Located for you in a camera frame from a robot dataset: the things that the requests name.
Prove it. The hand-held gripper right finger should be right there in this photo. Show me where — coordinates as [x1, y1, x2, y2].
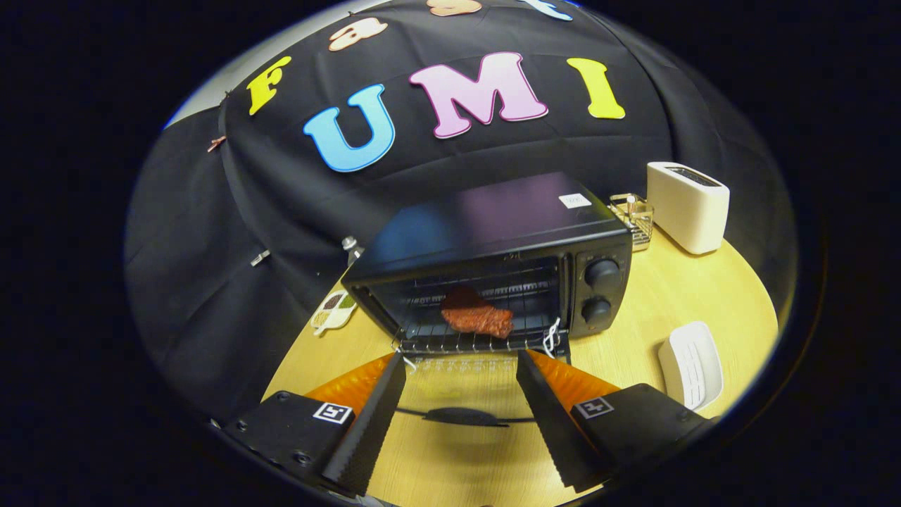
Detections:
[515, 349, 712, 494]

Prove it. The brown meat piece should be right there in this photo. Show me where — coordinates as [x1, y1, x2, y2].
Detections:
[441, 285, 515, 340]

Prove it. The white ribbed plate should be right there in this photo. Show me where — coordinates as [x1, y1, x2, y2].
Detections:
[658, 321, 724, 411]

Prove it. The wire basket with glass jar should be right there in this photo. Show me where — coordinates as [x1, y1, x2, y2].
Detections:
[609, 193, 655, 252]

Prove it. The black toaster oven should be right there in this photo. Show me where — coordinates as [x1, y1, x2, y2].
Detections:
[341, 171, 633, 428]

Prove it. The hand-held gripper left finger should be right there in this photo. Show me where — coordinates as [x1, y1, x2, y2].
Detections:
[224, 352, 408, 497]

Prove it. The white divided seasoning dish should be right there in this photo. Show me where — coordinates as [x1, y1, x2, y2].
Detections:
[310, 289, 358, 336]

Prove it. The white toaster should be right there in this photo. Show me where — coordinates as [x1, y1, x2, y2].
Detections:
[646, 161, 731, 255]

